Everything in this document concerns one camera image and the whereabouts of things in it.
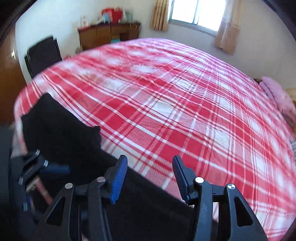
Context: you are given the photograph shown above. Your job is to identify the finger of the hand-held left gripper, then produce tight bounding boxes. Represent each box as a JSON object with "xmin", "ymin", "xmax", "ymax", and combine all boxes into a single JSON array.
[{"xmin": 20, "ymin": 149, "xmax": 71, "ymax": 186}]

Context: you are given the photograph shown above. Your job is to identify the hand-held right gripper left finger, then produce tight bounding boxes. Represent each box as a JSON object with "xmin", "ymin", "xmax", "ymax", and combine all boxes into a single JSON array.
[{"xmin": 38, "ymin": 155, "xmax": 128, "ymax": 241}]

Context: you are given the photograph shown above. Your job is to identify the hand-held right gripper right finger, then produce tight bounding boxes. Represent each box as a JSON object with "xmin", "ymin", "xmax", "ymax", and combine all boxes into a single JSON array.
[{"xmin": 172, "ymin": 155, "xmax": 269, "ymax": 241}]

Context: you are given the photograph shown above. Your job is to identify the black pants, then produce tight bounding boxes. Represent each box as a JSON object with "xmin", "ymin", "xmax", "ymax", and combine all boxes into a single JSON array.
[{"xmin": 21, "ymin": 93, "xmax": 197, "ymax": 241}]

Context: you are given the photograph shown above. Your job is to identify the red plaid bed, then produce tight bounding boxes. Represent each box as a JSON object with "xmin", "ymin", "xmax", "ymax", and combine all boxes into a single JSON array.
[{"xmin": 14, "ymin": 37, "xmax": 296, "ymax": 241}]

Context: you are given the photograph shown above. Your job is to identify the brown wooden door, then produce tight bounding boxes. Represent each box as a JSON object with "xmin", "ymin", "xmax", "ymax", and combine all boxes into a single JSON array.
[{"xmin": 0, "ymin": 25, "xmax": 27, "ymax": 126}]

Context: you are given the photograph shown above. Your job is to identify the black folding chair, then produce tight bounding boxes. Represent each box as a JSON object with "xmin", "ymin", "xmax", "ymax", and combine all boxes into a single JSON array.
[{"xmin": 24, "ymin": 36, "xmax": 63, "ymax": 79}]

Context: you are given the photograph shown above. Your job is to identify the striped pillow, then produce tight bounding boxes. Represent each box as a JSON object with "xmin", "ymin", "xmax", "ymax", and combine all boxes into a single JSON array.
[{"xmin": 289, "ymin": 139, "xmax": 296, "ymax": 160}]

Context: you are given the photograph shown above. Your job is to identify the folded pink blanket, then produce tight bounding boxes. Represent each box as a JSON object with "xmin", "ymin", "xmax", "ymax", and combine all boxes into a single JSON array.
[{"xmin": 259, "ymin": 76, "xmax": 296, "ymax": 121}]

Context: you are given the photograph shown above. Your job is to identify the cream and brown headboard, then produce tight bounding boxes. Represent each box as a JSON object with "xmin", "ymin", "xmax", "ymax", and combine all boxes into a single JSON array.
[{"xmin": 285, "ymin": 88, "xmax": 296, "ymax": 101}]

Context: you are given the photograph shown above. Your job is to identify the brown wooden desk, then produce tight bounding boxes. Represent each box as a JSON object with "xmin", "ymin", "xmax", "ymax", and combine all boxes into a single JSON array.
[{"xmin": 77, "ymin": 22, "xmax": 141, "ymax": 50}]

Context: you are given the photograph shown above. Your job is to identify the beige patterned curtain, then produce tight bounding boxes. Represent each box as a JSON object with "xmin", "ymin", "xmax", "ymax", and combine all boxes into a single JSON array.
[
  {"xmin": 214, "ymin": 0, "xmax": 245, "ymax": 55},
  {"xmin": 149, "ymin": 0, "xmax": 170, "ymax": 32}
]

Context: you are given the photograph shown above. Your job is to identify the red gift bag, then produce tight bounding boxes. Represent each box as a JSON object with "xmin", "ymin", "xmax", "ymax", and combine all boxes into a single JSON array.
[{"xmin": 102, "ymin": 7, "xmax": 123, "ymax": 24}]

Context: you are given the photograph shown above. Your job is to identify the sliding window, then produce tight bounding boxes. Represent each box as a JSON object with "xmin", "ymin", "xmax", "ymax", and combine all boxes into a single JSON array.
[{"xmin": 169, "ymin": 0, "xmax": 227, "ymax": 36}]

